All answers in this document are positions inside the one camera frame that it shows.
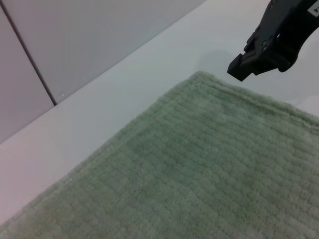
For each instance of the light green ribbed towel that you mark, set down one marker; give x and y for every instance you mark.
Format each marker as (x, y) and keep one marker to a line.
(189, 169)

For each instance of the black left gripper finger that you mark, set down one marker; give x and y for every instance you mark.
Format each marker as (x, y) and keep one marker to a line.
(270, 37)

